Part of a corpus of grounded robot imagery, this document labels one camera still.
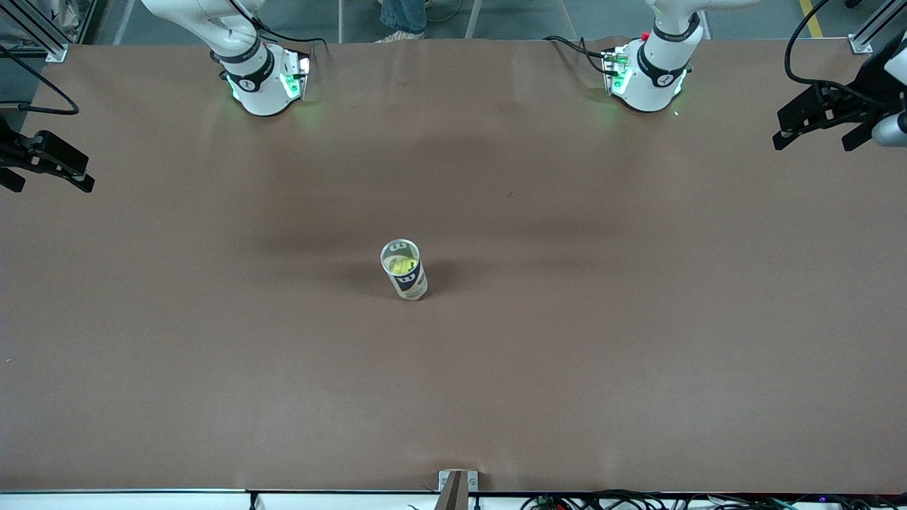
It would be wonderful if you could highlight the clear tennis ball can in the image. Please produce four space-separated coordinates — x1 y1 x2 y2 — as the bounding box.
380 239 429 302

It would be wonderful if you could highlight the person leg in blue jeans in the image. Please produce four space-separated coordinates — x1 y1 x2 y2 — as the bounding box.
379 0 427 33

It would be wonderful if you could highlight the brown paper table cover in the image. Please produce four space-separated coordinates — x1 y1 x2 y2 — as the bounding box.
0 37 907 494

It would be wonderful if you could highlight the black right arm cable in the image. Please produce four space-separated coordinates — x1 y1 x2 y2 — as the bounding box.
0 46 79 117

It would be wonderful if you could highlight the aluminium frame profile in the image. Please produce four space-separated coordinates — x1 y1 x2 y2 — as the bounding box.
14 0 69 63
849 0 895 55

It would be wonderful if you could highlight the black left base cable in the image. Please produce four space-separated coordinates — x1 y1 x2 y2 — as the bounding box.
544 35 612 76

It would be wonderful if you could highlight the black base cable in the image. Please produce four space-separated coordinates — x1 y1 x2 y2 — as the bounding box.
234 0 330 56
544 35 612 76

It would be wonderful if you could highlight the black right base cable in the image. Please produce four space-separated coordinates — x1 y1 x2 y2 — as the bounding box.
234 0 330 56

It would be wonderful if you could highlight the white table edge rail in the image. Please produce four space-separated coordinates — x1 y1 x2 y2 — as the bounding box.
0 489 907 510

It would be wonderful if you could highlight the black cable bundle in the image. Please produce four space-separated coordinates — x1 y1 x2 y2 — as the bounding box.
521 489 907 510

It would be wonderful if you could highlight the grey metal bracket plate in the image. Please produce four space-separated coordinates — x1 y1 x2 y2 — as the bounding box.
438 470 479 494

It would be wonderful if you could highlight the brown camera mount post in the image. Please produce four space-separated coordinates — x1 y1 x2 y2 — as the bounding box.
434 472 470 510

